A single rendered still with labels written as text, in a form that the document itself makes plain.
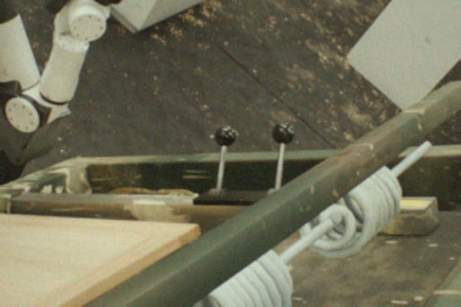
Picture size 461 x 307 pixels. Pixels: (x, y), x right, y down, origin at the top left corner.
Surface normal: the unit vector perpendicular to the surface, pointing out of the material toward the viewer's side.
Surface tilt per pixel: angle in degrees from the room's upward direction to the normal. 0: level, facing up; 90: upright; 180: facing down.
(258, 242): 39
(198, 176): 90
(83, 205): 90
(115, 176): 90
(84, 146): 0
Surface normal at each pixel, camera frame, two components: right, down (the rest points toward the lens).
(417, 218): -0.58, 0.26
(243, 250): 0.79, -0.04
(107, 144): 0.49, -0.65
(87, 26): 0.28, 0.69
